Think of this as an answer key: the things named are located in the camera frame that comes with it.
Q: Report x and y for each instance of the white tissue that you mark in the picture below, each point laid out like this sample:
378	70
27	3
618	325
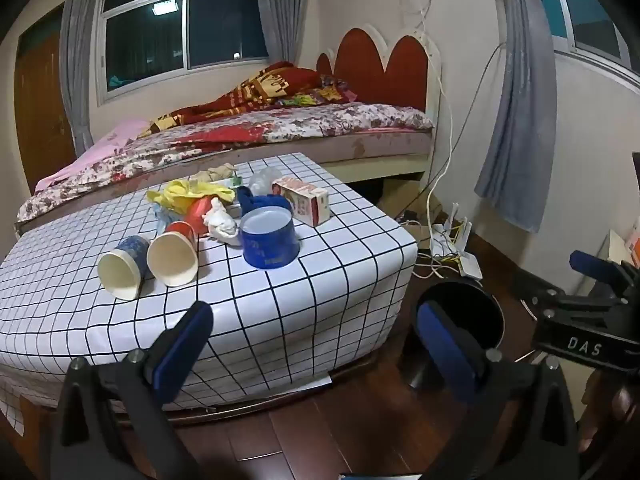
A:
222	222

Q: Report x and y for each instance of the blue cloth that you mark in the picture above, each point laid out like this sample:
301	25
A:
250	199

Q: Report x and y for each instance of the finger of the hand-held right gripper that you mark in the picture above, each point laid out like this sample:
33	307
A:
592	264
545	301

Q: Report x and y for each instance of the clear plastic bag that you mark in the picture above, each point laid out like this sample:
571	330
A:
265	180

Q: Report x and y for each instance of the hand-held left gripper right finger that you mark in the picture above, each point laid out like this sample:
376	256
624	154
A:
445	355

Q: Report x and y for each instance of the green and white carton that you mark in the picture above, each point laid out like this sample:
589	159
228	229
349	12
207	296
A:
234	181

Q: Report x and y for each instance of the black trash bin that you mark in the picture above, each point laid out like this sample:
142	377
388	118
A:
480	310

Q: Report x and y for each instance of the red paper cup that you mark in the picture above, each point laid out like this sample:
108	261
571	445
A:
172	260

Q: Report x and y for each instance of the red headboard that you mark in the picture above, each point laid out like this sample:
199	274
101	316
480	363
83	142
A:
360	60

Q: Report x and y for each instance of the grey curtain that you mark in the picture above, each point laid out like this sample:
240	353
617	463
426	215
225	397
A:
80	60
280	10
525	110

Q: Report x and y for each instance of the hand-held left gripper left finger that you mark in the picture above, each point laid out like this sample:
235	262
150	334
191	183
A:
185	355

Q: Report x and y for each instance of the wooden door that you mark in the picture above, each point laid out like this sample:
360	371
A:
42	110

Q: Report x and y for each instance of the flat white router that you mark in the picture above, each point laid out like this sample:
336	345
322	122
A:
470	265

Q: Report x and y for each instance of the cream bed frame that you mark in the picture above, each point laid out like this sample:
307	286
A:
380	162

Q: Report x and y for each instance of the glass window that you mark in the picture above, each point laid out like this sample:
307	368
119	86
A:
590	10
150	25

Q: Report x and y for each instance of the pink cloth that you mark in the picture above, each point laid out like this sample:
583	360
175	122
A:
110	142

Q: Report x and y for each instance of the floral quilt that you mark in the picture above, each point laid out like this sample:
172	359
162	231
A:
300	127

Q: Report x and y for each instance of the red printed blanket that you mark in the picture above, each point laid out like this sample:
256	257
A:
260	85

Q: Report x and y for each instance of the pinkish mattress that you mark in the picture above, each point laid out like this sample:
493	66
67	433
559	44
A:
380	142

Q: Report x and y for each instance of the white checked tablecloth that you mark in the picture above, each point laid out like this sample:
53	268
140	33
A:
300	300

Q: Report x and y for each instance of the beige paper wad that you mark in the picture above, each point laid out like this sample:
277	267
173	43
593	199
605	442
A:
215	172

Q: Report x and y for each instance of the yellow cloth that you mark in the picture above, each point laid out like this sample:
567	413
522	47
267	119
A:
200	191

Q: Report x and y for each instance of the red and white carton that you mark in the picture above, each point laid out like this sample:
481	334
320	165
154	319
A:
310	205

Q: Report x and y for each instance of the blue paper cup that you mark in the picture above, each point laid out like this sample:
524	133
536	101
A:
127	260

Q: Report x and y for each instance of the blue paper bowl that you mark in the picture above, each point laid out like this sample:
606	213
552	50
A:
270	252

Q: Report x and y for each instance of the red plastic bag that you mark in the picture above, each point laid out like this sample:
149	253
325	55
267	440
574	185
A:
197	212

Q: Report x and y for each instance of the white router with antennas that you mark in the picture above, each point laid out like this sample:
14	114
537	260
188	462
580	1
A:
440	242

